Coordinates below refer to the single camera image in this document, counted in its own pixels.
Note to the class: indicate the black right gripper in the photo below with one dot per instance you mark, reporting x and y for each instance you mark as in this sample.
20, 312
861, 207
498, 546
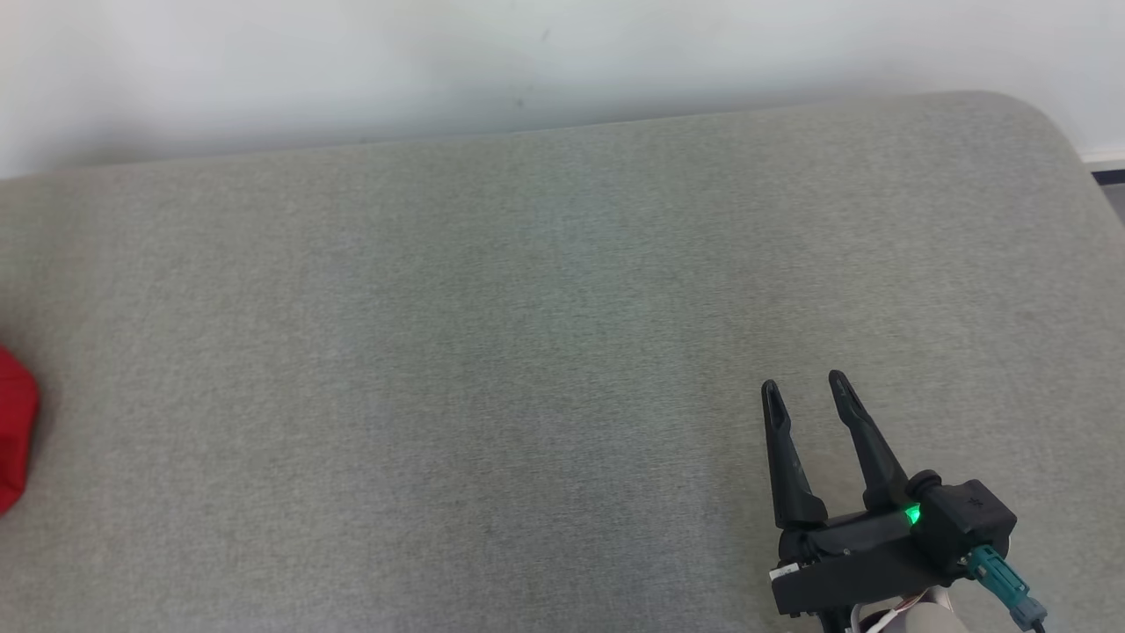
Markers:
852, 563

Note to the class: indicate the red shorts with white stripe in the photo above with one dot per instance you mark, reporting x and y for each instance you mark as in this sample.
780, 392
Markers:
13, 431

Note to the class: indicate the grey fabric sofa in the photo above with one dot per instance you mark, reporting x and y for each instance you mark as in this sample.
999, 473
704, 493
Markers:
457, 352

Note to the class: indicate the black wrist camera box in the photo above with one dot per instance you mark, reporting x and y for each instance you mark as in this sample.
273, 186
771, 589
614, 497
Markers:
967, 519

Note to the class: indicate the white wall baseboard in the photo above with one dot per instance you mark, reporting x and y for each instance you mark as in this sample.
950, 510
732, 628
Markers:
1106, 161

